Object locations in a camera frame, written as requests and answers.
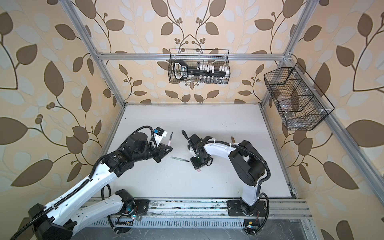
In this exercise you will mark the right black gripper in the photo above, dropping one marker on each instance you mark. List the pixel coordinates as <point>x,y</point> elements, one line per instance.
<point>196,165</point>

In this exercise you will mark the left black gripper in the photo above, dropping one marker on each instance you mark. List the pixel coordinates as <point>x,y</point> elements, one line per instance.
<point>160,153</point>

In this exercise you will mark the green pen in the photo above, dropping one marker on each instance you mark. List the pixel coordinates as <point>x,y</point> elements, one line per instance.
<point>180,159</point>

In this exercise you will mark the pink pen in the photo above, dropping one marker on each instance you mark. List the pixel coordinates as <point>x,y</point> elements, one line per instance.
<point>170,139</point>

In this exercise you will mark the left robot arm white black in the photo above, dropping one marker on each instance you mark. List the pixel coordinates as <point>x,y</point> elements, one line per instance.
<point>63,217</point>

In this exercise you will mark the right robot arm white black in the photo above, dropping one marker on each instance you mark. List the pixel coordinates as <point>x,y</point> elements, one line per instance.
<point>249,165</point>

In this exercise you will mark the black tool in basket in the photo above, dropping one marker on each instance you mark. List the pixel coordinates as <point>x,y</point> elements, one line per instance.
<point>184,71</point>

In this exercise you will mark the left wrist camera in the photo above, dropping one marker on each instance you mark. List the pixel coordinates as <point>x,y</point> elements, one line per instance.
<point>159,134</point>

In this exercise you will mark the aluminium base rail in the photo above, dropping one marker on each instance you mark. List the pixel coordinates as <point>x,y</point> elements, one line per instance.
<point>213,213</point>

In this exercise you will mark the black wire basket back wall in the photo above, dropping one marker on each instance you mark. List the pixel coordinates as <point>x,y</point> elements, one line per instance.
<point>217,57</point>

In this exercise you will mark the black wire basket wall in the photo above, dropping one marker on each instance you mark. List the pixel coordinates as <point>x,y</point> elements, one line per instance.
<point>217,57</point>
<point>300,102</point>

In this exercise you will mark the black wire basket right wall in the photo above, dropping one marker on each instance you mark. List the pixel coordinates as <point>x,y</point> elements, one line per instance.
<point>300,102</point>

